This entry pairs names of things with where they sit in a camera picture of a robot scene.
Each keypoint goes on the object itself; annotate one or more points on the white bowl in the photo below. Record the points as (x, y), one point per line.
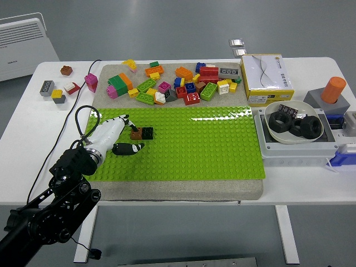
(289, 138)

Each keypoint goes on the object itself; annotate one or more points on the white table leg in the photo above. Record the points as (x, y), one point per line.
(286, 233)
(86, 236)

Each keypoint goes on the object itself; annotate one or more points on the large red brick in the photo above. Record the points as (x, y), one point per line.
(209, 73)

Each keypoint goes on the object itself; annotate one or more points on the blue clamp part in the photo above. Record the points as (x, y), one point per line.
(335, 121)

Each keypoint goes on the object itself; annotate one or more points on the blue building brick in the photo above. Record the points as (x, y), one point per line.
(190, 87)
(199, 67)

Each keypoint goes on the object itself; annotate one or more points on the grey and black brick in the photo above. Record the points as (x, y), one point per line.
(170, 95)

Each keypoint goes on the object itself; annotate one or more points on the lime green long brick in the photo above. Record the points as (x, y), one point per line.
(146, 84)
(208, 91)
(144, 98)

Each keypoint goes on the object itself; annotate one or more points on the yellow and grey brick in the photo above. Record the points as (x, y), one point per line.
(58, 96)

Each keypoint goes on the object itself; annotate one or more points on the white and red brick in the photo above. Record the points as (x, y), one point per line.
(71, 88)

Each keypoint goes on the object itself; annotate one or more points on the white panel heater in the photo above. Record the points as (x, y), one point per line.
(25, 50)

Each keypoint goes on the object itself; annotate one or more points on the magenta building brick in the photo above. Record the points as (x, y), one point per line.
(164, 86)

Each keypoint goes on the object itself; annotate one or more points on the orange cylinder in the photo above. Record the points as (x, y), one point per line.
(333, 89)

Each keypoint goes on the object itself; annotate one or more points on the small yellow brick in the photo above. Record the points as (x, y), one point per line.
(155, 76)
(133, 92)
(233, 87)
(196, 78)
(151, 91)

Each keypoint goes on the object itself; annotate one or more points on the grey block with hole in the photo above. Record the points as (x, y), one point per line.
(314, 97)

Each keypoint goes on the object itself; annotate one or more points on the yellow and white cardboard box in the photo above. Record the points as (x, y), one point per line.
(266, 76)

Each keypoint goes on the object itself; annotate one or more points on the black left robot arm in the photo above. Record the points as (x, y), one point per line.
(69, 164)

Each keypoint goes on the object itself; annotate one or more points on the orange long brick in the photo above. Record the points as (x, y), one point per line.
(154, 70)
(183, 73)

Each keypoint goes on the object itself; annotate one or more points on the small dark green brick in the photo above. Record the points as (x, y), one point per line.
(237, 80)
(154, 64)

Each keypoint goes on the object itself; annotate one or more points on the blue and yellow brick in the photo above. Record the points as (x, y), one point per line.
(179, 82)

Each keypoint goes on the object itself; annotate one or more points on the large dark green brick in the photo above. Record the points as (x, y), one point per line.
(117, 84)

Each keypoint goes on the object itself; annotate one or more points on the dark circuit board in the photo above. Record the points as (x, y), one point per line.
(288, 109)

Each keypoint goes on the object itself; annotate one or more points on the small white brick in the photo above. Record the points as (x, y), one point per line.
(211, 65)

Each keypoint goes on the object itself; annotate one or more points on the brown building brick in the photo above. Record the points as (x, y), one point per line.
(66, 70)
(136, 135)
(199, 86)

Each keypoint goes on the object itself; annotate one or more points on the green studded baseplate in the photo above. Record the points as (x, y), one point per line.
(180, 150)

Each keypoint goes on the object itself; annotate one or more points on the pink building brick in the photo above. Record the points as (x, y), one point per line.
(111, 92)

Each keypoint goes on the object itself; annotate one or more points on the large black hex nut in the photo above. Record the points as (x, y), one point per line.
(307, 130)
(275, 123)

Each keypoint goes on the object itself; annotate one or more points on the magenta and pink brick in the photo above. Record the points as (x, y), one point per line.
(91, 82)

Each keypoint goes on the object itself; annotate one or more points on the yellow and pink brick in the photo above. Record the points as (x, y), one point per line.
(130, 65)

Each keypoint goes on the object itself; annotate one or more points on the white zip tie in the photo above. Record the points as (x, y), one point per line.
(331, 166)

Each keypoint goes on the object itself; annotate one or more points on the grey socket block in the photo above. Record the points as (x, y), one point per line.
(350, 120)

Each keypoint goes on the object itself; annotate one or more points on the white and yellow brick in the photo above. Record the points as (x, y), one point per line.
(223, 87)

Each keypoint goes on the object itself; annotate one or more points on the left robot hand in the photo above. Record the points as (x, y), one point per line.
(108, 135)

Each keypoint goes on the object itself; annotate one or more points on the grey junction box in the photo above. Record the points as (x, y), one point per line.
(294, 154)

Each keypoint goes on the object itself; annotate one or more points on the black building brick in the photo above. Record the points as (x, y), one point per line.
(148, 133)

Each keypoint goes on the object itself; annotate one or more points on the white and orange brick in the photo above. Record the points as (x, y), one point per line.
(160, 98)

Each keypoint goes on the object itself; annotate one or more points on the grey long brick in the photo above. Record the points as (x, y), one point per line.
(228, 72)
(46, 88)

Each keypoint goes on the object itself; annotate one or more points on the large orange brick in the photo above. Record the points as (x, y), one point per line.
(127, 80)

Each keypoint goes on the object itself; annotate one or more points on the metal floor socket plate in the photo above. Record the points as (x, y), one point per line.
(236, 42)
(239, 52)

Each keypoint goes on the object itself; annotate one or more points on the red building brick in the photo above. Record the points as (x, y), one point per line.
(192, 98)
(180, 92)

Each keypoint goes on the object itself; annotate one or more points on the small black hex nut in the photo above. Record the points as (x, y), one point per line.
(294, 130)

